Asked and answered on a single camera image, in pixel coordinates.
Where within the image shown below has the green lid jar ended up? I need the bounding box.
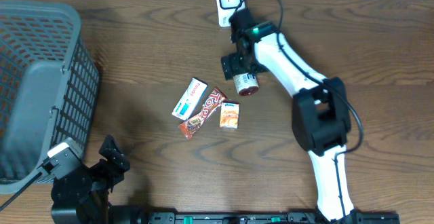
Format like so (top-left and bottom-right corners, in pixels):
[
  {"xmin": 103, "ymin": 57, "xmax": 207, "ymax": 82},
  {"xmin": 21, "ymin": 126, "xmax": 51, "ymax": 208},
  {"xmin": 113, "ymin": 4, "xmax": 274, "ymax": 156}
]
[{"xmin": 233, "ymin": 73, "xmax": 259, "ymax": 96}]

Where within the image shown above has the red Top candy wrapper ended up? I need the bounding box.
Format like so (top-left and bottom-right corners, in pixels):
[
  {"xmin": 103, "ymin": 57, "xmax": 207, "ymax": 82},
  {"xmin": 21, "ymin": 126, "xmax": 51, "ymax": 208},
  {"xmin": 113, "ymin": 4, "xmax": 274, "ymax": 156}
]
[{"xmin": 179, "ymin": 87, "xmax": 227, "ymax": 139}]

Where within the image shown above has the orange tissue pack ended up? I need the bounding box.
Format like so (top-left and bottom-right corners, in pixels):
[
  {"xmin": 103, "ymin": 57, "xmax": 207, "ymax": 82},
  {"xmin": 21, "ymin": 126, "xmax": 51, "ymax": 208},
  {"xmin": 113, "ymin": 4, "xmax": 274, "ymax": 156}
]
[{"xmin": 220, "ymin": 102, "xmax": 239, "ymax": 129}]

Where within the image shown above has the white Panadol box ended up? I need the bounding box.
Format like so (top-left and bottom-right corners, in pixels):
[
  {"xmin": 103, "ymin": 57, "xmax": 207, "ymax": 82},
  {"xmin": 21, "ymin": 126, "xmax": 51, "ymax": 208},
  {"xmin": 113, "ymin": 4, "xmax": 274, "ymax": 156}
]
[{"xmin": 172, "ymin": 78, "xmax": 208, "ymax": 121}]

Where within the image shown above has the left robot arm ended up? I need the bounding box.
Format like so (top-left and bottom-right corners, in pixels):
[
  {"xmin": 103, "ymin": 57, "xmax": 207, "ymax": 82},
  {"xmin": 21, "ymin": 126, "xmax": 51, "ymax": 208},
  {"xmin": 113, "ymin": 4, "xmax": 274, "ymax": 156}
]
[{"xmin": 51, "ymin": 135, "xmax": 148, "ymax": 223}]

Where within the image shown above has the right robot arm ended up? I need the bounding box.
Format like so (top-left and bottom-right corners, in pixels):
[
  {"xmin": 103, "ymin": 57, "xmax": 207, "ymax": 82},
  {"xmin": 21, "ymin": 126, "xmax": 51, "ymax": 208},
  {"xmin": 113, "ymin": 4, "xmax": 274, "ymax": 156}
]
[{"xmin": 221, "ymin": 8, "xmax": 354, "ymax": 223}]

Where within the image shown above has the grey plastic basket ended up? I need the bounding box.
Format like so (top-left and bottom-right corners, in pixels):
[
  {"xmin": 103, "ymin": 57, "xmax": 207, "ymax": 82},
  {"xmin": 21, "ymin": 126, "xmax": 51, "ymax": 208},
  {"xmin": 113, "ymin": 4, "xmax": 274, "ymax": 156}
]
[{"xmin": 1, "ymin": 0, "xmax": 100, "ymax": 194}]

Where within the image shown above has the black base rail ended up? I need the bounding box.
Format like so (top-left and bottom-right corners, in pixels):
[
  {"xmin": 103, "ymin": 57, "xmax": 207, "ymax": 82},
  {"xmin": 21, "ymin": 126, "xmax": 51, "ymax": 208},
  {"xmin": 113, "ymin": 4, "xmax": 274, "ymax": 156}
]
[{"xmin": 130, "ymin": 212, "xmax": 400, "ymax": 224}]

